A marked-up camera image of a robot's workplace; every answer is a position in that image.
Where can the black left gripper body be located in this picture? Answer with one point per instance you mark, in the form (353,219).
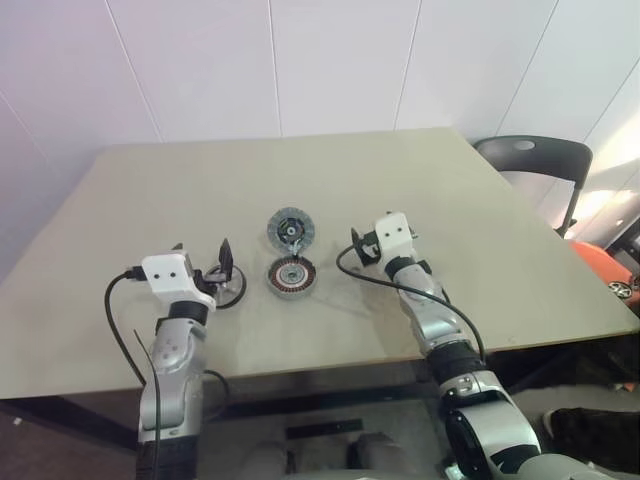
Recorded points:
(210,286)

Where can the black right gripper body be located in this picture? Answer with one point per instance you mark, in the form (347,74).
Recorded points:
(371,249)

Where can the grey spoked rotor disc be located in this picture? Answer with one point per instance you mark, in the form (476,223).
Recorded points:
(277,230)

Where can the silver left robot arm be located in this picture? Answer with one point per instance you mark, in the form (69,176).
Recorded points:
(170,380)

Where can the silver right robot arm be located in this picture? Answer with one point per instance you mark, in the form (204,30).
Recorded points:
(430,320)

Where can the round motor housing copper coils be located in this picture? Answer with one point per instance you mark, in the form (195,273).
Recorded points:
(280,277)

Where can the black folding chair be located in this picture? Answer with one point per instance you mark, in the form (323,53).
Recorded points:
(550,155)

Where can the black flat bar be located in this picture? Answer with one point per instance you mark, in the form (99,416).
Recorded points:
(322,430)

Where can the orange object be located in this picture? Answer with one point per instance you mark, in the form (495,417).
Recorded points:
(595,262)

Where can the grey rounded shape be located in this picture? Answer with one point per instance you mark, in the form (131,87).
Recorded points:
(372,450)

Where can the person dark trouser leg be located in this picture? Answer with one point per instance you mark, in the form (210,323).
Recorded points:
(620,365)

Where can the dark patterned shoe white sole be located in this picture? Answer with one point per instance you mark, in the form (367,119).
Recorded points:
(590,425)

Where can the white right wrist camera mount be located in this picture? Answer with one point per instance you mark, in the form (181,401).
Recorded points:
(395,237)

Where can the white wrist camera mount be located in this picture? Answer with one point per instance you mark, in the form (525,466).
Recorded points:
(167,275)
(395,237)

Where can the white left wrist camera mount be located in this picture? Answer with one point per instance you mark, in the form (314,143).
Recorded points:
(167,275)

